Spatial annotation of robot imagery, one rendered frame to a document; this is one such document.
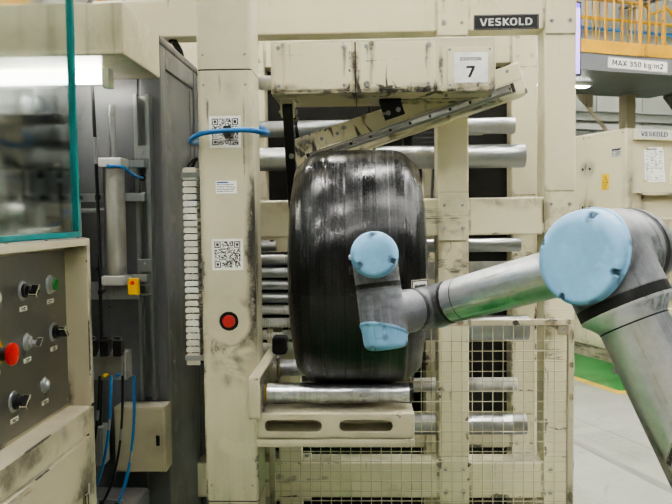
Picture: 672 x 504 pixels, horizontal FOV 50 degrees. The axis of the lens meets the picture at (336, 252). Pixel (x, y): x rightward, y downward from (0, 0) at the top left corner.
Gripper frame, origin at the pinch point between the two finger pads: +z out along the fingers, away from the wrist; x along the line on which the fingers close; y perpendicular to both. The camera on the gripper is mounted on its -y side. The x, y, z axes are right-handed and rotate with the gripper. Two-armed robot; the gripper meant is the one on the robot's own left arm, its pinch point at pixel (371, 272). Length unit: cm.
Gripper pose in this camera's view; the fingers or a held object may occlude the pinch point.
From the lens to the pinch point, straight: 150.2
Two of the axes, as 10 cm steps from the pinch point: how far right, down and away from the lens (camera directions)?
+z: 0.3, 0.6, 10.0
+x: -10.0, 0.0, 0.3
